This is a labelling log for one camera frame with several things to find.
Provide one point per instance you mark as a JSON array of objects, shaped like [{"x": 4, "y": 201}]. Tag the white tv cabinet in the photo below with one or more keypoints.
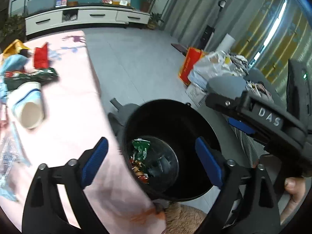
[{"x": 81, "y": 15}]

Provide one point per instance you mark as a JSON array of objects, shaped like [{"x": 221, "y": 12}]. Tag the grey curtain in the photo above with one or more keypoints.
[{"x": 186, "y": 20}]

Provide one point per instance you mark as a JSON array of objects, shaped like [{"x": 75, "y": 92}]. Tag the potted green plant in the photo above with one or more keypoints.
[{"x": 154, "y": 20}]

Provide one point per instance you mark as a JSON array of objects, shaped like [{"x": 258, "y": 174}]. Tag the pink patterned tablecloth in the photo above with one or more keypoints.
[{"x": 74, "y": 122}]

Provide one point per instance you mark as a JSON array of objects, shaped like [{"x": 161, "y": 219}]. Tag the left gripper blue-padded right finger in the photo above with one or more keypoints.
[{"x": 246, "y": 202}]

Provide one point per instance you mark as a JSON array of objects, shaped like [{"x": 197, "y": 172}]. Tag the black round trash bin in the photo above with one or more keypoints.
[{"x": 162, "y": 135}]

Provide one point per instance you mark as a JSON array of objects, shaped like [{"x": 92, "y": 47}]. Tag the red orange gift bag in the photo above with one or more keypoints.
[{"x": 192, "y": 56}]

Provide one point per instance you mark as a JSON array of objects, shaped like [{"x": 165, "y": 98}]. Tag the green snack wrapper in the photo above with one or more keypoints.
[{"x": 43, "y": 76}]

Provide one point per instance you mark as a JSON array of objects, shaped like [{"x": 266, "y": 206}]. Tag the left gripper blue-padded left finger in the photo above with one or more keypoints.
[{"x": 43, "y": 211}]

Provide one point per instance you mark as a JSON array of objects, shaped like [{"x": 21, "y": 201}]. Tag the light blue crumpled wrapper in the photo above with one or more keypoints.
[{"x": 15, "y": 62}]

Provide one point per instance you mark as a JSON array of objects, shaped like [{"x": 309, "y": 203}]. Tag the yellow chip bag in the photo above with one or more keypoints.
[{"x": 16, "y": 47}]

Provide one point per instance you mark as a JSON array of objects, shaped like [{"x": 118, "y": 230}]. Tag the person's right hand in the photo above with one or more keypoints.
[{"x": 296, "y": 187}]

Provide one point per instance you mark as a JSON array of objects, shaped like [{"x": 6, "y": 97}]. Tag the standing floor vacuum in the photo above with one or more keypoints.
[{"x": 210, "y": 29}]

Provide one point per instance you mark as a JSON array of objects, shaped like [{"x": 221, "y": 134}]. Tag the red snack wrapper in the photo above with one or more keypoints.
[{"x": 40, "y": 58}]

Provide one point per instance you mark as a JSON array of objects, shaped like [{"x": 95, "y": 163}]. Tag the white paper cup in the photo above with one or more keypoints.
[{"x": 25, "y": 103}]

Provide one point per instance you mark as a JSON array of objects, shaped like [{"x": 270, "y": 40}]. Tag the white plastic bag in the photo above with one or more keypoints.
[{"x": 214, "y": 64}]

